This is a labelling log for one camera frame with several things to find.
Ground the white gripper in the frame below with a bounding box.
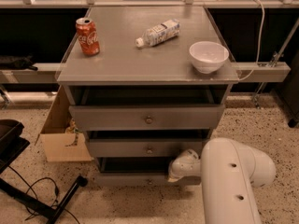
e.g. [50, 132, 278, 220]
[167, 149, 201, 183]

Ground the grey bottom drawer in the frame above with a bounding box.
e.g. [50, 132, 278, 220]
[95, 157, 201, 186]

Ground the grey drawer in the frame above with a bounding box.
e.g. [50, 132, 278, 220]
[86, 139, 206, 158]
[95, 157, 201, 186]
[69, 105, 224, 131]

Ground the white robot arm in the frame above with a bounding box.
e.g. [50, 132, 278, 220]
[168, 138, 276, 224]

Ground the grey top drawer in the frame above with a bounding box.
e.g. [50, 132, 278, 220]
[69, 105, 224, 131]

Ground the grey middle drawer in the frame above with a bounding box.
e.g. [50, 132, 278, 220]
[86, 139, 206, 158]

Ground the grey drawer cabinet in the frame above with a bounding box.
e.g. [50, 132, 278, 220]
[55, 5, 240, 185]

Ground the cardboard box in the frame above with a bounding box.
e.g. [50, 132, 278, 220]
[39, 87, 93, 161]

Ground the white bowl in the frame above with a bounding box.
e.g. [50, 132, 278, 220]
[189, 41, 229, 74]

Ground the clear plastic water bottle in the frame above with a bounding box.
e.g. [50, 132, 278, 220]
[135, 19, 180, 48]

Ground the red cola can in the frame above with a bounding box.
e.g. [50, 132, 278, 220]
[76, 18, 100, 56]

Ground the black bag on shelf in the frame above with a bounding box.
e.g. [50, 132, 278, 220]
[0, 55, 38, 71]

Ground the black floor cable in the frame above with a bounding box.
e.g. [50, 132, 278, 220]
[7, 165, 81, 224]

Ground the white hanging cable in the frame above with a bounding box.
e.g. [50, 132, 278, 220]
[238, 0, 265, 82]

